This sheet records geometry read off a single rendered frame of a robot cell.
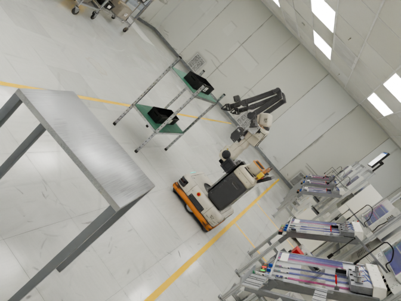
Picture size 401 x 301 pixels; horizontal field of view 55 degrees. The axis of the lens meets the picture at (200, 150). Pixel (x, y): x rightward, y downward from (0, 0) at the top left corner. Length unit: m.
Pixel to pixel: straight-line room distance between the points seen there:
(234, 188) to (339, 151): 7.54
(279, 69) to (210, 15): 2.75
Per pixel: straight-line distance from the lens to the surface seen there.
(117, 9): 8.64
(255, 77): 11.77
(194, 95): 4.16
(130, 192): 1.86
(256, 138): 4.31
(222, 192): 4.23
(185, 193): 4.33
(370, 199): 7.48
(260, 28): 12.06
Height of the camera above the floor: 1.62
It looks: 14 degrees down
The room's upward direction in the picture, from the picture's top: 48 degrees clockwise
